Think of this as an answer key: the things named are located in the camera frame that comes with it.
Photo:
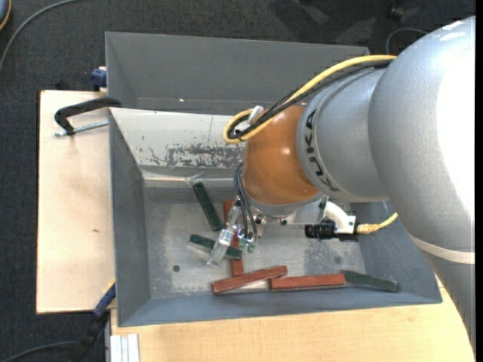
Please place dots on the black cylinder on white bracket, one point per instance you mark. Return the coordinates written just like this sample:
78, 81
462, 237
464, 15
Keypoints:
320, 229

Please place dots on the pale wood flat board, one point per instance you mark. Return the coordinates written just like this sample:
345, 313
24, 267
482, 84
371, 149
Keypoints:
73, 209

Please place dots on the grey metal bin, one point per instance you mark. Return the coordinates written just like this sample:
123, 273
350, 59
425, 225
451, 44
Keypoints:
181, 70

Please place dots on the dark green flat block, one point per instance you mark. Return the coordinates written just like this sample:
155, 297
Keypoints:
202, 241
371, 281
207, 206

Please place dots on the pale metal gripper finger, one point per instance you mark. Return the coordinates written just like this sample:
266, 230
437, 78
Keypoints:
219, 249
233, 219

